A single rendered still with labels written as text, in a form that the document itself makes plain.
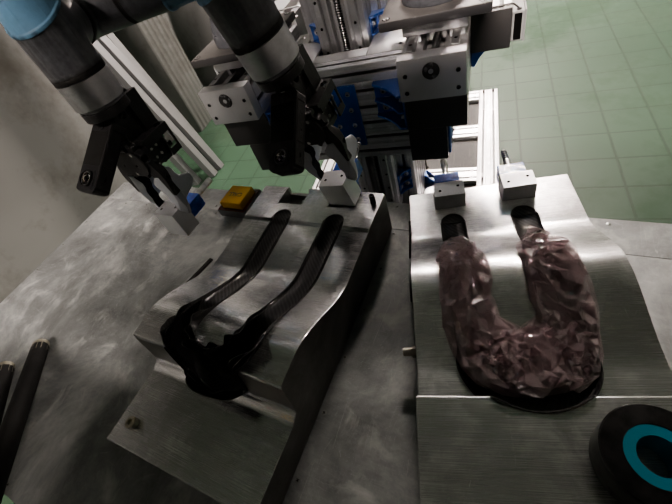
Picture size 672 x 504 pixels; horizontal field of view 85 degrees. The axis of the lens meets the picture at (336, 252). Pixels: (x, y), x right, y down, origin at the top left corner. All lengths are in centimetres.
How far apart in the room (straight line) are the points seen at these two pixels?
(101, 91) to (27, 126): 222
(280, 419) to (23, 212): 242
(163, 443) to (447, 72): 79
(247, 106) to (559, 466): 90
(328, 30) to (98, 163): 70
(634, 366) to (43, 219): 278
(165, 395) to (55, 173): 238
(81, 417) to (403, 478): 54
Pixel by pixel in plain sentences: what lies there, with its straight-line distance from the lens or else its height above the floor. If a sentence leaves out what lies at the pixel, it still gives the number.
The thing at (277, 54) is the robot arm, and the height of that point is 116.
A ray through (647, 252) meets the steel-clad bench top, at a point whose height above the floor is 80.
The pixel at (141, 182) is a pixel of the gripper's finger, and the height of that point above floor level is 102.
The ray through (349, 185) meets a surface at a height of 93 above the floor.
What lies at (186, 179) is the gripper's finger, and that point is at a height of 99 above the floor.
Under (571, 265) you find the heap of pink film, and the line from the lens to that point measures 52.
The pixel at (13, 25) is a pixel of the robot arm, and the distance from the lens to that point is 64.
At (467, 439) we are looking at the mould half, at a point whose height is 91.
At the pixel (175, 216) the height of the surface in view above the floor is 95.
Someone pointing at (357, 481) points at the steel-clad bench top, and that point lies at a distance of 54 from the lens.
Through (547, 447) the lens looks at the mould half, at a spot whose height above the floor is 91.
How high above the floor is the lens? 132
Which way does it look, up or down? 47 degrees down
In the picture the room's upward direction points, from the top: 22 degrees counter-clockwise
